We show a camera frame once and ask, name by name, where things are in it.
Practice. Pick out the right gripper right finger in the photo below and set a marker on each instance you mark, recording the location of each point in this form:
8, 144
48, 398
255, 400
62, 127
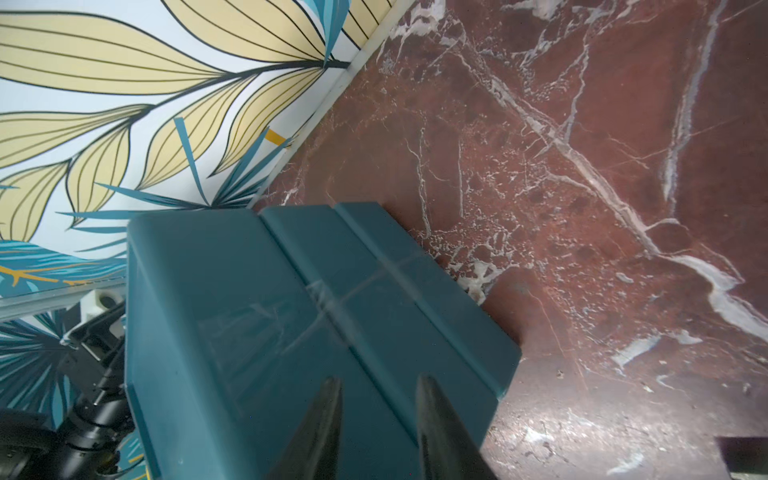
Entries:
446, 449

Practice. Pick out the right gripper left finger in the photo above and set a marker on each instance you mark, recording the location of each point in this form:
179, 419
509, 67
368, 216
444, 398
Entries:
314, 450

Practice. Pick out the teal drawer cabinet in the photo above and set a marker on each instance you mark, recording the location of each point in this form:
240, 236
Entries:
236, 318

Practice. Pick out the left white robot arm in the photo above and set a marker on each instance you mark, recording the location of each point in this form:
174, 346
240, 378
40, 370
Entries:
64, 406

